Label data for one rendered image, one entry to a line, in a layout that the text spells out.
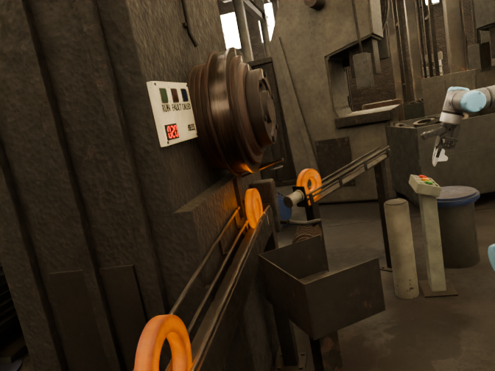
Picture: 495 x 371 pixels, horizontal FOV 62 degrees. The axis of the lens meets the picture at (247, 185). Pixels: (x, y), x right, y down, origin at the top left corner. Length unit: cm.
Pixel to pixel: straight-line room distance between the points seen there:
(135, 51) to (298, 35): 322
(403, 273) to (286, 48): 271
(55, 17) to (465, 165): 316
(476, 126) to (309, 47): 167
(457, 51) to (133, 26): 945
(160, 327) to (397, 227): 164
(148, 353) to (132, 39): 79
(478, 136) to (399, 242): 170
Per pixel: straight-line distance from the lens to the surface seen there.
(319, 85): 422
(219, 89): 138
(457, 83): 549
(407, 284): 236
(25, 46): 134
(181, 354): 91
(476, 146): 375
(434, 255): 237
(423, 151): 356
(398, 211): 221
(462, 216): 263
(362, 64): 391
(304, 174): 200
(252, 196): 156
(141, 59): 119
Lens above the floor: 111
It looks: 10 degrees down
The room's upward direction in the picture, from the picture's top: 11 degrees counter-clockwise
